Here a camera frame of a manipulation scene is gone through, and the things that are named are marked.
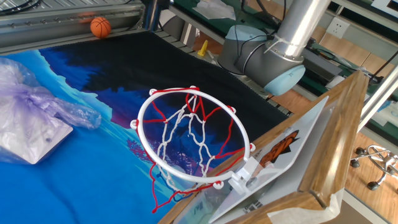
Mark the silver UR5 robot arm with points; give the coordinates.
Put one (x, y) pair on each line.
(298, 25)

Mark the white hoop with net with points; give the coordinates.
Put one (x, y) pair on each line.
(244, 175)

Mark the chrome chair base with casters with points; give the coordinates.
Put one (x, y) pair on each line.
(372, 185)

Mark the clear plastic bag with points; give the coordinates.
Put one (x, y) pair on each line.
(214, 9)

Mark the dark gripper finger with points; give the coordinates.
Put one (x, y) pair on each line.
(148, 15)
(157, 15)

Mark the small orange basketball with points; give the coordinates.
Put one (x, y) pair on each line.
(100, 27)

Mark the clear acrylic backboard plate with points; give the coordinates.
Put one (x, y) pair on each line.
(298, 149)

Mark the purple plastic bag with box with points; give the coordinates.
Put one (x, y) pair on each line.
(28, 124)

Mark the blue landscape print cloth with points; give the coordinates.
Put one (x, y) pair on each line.
(77, 186)

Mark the aluminium frame post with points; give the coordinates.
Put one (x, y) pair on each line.
(377, 101)

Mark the white wall power socket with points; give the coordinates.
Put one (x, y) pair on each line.
(337, 28)

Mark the wooden picture frame stand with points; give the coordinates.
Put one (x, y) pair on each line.
(335, 140)

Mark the yellow plastic object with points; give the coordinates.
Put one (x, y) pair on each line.
(203, 49)

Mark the beige masking tape strip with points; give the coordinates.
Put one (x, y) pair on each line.
(304, 211)

